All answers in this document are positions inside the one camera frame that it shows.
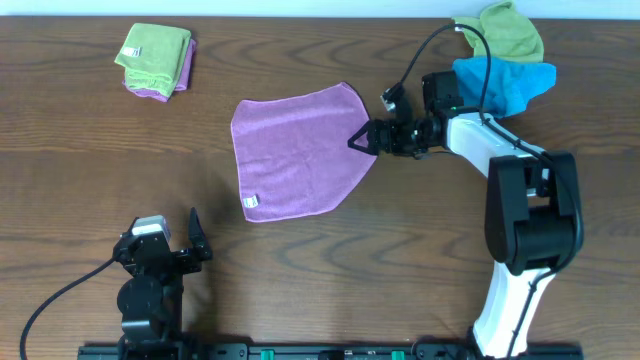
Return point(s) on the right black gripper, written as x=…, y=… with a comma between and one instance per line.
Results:
x=387, y=126

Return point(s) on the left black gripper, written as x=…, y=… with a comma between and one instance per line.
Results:
x=170, y=256

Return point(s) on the pink microfiber cloth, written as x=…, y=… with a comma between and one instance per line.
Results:
x=292, y=154

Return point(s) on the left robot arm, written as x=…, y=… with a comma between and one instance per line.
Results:
x=151, y=301

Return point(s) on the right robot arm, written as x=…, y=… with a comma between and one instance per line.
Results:
x=533, y=224

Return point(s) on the folded pink cloth under green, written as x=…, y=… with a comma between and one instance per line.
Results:
x=185, y=70

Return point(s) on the crumpled blue cloth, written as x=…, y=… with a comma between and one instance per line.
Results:
x=511, y=85

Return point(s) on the crumpled green cloth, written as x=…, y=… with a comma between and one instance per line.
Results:
x=510, y=35

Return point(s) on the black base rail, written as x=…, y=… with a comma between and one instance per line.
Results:
x=280, y=352

